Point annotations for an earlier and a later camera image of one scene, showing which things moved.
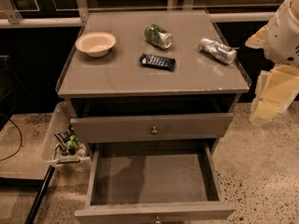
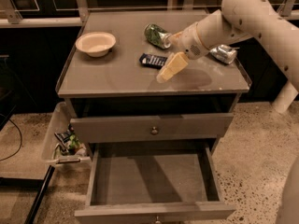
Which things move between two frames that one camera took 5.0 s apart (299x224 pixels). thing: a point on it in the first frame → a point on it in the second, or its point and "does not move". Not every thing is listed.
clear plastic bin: (59, 147) does not move
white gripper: (282, 38) → (189, 43)
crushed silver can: (220, 51) does not move
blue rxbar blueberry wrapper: (158, 62) does not move
